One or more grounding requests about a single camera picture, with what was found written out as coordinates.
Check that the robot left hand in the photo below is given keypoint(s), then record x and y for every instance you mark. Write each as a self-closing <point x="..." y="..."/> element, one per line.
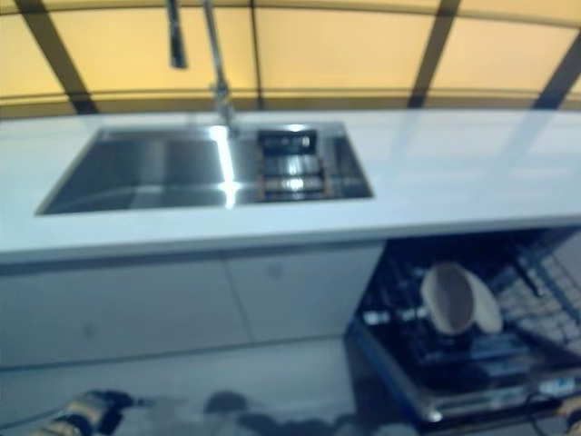
<point x="104" y="406"/>

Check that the cream ceramic plate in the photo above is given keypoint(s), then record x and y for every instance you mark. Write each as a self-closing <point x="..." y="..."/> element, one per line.
<point x="447" y="300"/>
<point x="490" y="309"/>

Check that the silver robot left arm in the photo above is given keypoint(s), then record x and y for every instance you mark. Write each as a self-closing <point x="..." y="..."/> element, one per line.
<point x="50" y="427"/>

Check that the wide white cabinet door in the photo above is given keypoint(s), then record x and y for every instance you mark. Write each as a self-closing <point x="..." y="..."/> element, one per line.
<point x="113" y="309"/>

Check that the black robot left foot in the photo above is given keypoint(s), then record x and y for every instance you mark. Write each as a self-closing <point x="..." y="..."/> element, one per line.
<point x="227" y="402"/>

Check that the stainless steel sink basin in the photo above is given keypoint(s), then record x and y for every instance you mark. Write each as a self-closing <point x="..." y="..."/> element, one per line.
<point x="136" y="172"/>

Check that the black dish drying rack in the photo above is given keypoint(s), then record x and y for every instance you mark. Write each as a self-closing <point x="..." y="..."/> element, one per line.
<point x="292" y="168"/>

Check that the chrome gooseneck kitchen faucet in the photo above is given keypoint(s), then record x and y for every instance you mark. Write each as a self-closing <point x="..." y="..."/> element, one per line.
<point x="222" y="91"/>

